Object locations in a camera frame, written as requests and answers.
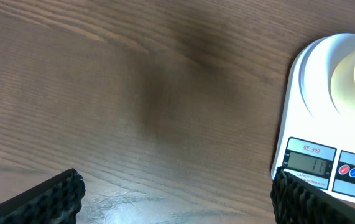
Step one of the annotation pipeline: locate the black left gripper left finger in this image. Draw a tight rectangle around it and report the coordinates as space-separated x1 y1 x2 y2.
0 169 85 224

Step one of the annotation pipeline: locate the white digital kitchen scale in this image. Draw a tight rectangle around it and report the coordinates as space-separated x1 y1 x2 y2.
270 33 355 203

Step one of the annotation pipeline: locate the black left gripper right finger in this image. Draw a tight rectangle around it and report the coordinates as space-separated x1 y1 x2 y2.
270 167 355 224

